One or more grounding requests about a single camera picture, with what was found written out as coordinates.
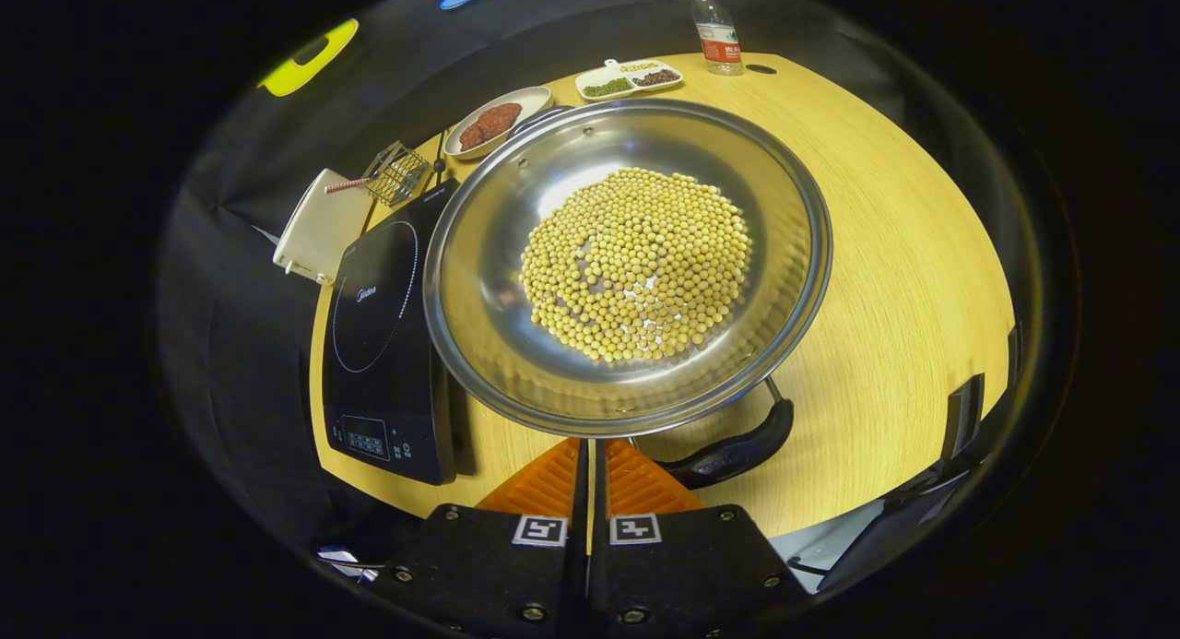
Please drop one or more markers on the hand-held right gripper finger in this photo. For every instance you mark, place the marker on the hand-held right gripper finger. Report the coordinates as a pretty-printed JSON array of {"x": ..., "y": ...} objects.
[
  {"x": 580, "y": 491},
  {"x": 599, "y": 491}
]

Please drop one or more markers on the stainless steel pot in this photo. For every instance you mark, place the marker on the stainless steel pot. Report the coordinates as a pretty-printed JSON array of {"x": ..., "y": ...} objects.
[{"x": 498, "y": 279}]

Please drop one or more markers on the black induction cooktop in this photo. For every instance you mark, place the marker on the black induction cooktop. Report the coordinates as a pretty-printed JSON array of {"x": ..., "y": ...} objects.
[{"x": 378, "y": 344}]

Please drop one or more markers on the heap of soybeans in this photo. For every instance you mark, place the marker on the heap of soybeans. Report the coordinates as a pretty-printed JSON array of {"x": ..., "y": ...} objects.
[{"x": 636, "y": 261}]

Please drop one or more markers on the white toaster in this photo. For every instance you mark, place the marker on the white toaster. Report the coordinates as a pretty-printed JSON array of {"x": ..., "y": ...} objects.
[{"x": 318, "y": 229}]

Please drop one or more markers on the red meat piece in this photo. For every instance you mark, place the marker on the red meat piece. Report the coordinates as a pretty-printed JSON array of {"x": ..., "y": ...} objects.
[
  {"x": 470, "y": 136},
  {"x": 501, "y": 120}
]

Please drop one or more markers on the pink striped stick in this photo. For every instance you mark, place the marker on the pink striped stick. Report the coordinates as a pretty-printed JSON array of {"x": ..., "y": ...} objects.
[{"x": 346, "y": 185}]

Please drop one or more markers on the white oval plate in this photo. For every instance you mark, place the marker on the white oval plate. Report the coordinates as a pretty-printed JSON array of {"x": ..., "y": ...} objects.
[{"x": 530, "y": 100}]

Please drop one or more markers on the heap of green beans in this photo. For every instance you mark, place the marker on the heap of green beans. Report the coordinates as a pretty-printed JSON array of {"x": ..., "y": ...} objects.
[{"x": 608, "y": 88}]

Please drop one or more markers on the white divided dish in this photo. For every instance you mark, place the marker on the white divided dish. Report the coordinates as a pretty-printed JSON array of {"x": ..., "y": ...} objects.
[{"x": 599, "y": 75}]

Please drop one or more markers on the heap of dark beans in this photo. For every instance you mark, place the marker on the heap of dark beans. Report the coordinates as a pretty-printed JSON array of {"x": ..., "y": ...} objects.
[{"x": 656, "y": 77}]

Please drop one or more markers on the small heap of yellow beans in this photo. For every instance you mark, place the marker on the small heap of yellow beans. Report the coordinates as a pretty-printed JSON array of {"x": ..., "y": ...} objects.
[{"x": 641, "y": 66}]

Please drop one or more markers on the black table grommet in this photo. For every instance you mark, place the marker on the black table grommet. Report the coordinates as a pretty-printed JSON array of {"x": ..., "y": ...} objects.
[{"x": 761, "y": 69}]

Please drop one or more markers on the clear plastic water bottle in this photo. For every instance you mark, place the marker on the clear plastic water bottle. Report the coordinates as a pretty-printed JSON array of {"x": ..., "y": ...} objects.
[{"x": 717, "y": 44}]

